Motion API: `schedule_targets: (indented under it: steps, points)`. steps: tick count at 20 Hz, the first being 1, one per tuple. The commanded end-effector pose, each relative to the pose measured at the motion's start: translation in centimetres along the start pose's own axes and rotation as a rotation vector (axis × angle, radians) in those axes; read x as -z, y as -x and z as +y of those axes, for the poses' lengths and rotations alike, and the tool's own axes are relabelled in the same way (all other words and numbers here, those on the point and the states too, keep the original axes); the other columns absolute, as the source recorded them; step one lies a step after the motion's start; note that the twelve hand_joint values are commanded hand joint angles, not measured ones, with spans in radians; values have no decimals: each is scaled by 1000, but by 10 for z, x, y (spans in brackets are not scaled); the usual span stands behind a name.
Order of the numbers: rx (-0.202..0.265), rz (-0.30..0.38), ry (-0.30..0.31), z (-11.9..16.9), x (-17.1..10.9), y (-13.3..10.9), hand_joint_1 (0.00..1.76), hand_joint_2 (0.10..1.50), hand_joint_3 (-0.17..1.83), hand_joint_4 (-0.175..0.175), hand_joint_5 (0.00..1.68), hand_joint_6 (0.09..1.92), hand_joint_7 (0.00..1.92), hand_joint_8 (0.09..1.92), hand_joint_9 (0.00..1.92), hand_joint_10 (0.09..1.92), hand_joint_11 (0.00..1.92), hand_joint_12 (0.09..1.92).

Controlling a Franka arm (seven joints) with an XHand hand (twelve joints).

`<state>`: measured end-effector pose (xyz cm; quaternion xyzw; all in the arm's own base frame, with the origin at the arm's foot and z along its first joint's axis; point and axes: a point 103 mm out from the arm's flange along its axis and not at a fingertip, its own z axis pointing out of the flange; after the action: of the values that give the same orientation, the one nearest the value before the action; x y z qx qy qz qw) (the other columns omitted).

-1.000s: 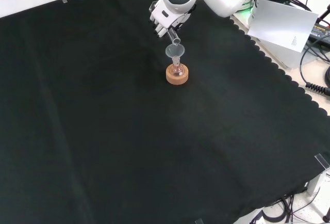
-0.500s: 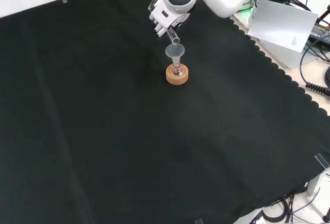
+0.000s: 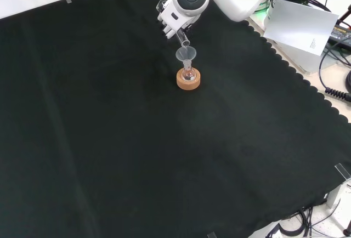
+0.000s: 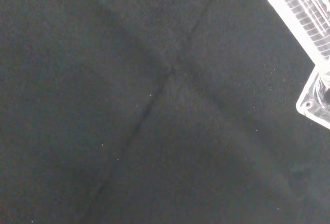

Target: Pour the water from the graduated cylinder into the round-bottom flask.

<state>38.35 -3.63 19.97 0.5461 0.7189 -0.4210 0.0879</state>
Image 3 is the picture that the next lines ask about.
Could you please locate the pale grey box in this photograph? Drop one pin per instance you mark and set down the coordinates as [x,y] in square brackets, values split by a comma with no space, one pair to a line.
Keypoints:
[299,57]

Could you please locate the white metal bracket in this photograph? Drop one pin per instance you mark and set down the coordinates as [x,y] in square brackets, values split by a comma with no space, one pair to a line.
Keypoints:
[338,192]

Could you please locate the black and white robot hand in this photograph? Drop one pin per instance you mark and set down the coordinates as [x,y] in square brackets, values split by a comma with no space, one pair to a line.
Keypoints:
[175,20]

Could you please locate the black tripod foot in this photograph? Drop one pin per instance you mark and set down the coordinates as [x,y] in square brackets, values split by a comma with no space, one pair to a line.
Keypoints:
[349,80]

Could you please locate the clear plastic funnel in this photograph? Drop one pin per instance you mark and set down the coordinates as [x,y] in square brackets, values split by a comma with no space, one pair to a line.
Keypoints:
[185,55]

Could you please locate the black power adapter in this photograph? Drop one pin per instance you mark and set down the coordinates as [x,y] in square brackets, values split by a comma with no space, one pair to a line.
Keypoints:
[341,33]

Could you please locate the glass round-bottom flask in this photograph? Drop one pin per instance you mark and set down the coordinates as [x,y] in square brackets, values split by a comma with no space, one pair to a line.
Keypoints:
[188,74]

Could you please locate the black bench cloth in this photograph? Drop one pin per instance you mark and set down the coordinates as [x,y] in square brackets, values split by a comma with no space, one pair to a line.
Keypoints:
[109,125]

